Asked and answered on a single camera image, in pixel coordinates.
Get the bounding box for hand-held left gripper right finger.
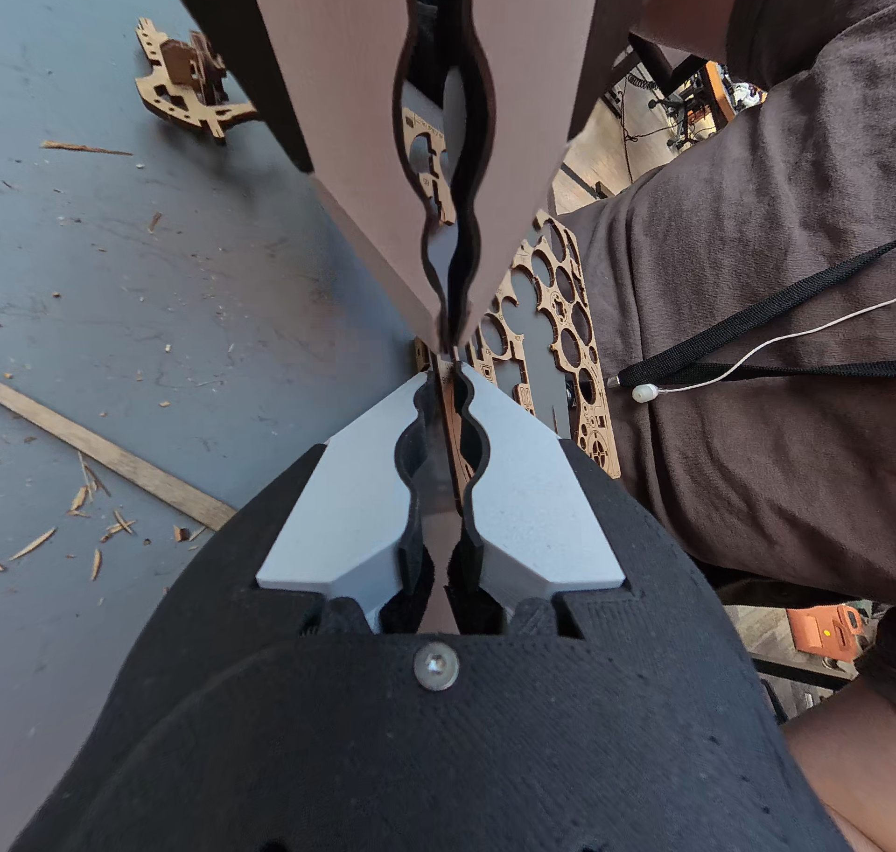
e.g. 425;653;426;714
448;363;627;635

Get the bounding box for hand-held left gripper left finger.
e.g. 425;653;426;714
255;370;438;635

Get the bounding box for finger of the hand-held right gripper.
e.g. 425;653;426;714
448;0;606;349
240;0;449;350

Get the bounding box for narrow plywood part piece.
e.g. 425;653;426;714
413;337;469;517

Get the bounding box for plywood sheet with round holes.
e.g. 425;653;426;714
402;106;623;481

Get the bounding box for person's right forearm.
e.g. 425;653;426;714
637;0;744;63

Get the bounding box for small wooden model assembly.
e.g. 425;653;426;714
135;18;259;145

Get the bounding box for black office chair base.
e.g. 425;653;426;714
616;61;767;153

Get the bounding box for person in grey shirt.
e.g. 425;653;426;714
560;0;896;604

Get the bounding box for thin wooden stick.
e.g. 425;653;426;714
0;382;238;532

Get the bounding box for scattered wood splinters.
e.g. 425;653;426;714
0;138;232;583

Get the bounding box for orange plastic tool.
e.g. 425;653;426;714
785;603;863;663

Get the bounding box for person's bare leg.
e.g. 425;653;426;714
783;677;896;852

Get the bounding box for white cord with bead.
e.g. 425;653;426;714
632;298;896;405

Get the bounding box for black lanyard strap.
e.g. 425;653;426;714
608;239;896;389

